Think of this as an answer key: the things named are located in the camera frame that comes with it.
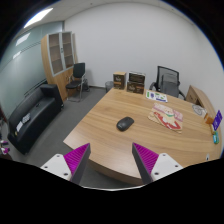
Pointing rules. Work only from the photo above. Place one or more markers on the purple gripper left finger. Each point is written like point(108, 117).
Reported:
point(70, 166)

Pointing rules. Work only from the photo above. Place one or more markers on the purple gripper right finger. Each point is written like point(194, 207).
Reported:
point(153, 166)

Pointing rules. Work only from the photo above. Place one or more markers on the black computer mouse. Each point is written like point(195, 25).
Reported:
point(124, 123)

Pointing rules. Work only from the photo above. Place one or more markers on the cartoon printed mouse pad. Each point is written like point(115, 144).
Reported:
point(166, 117)

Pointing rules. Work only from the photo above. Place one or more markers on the small white round object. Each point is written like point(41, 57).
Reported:
point(207, 157)

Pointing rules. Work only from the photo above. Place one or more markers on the black leather sofa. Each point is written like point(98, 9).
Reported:
point(33, 115)

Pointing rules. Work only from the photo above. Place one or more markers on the white green paper sheet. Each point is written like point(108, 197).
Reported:
point(156, 96)

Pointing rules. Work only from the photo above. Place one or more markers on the black visitor chair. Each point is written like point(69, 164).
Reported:
point(77, 78)

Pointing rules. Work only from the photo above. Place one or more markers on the lower dark printed box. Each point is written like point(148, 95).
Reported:
point(135, 87)

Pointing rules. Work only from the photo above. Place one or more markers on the dark printed box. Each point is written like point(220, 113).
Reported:
point(137, 77)
point(135, 87)

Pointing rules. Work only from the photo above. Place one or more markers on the orange small box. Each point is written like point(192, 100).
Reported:
point(208, 119)

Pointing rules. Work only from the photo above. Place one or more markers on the round grey coaster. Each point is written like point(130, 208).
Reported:
point(199, 110)

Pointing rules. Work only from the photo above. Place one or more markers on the teal small packet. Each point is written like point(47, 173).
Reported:
point(215, 137)

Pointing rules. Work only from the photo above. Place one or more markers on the grey mesh office chair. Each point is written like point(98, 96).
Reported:
point(167, 82)

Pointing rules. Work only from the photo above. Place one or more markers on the wooden side desk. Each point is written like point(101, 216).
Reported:
point(198, 97)

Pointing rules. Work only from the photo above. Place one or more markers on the grey waste bin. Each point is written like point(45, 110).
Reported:
point(109, 85)

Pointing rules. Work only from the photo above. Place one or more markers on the upper dark printed box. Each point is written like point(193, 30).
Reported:
point(137, 77)

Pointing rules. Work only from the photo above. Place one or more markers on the small brown cardboard box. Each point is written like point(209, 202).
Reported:
point(119, 79)

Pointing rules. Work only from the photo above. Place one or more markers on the wooden glass-door cabinet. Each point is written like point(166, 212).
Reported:
point(58, 59)

